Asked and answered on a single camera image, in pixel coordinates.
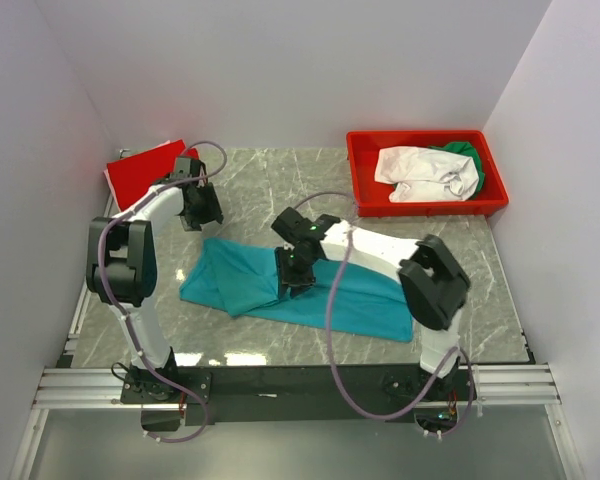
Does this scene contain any crumpled white t-shirt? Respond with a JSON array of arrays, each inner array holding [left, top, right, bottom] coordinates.
[[373, 146, 478, 203]]

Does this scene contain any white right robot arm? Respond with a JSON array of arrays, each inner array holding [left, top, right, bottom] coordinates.
[[272, 207, 471, 400]]

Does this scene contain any red plastic bin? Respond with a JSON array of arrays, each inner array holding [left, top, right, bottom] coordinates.
[[346, 130, 509, 217]]

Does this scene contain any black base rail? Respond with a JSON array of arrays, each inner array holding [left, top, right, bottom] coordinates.
[[120, 364, 477, 426]]

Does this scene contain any folded red t-shirt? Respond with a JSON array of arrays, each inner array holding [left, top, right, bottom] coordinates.
[[105, 139, 187, 213]]

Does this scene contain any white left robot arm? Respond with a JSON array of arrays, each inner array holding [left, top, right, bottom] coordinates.
[[86, 148, 223, 402]]

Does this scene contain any teal t-shirt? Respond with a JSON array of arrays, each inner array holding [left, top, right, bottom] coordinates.
[[179, 238, 413, 342]]

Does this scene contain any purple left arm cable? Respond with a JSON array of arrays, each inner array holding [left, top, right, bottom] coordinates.
[[97, 140, 228, 444]]

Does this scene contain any green t-shirt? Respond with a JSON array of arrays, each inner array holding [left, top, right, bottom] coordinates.
[[430, 141, 486, 197]]

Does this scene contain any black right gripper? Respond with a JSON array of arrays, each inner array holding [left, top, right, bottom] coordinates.
[[275, 244, 318, 297]]

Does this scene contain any aluminium frame rail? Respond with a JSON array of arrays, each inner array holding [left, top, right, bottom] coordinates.
[[7, 194, 586, 480]]

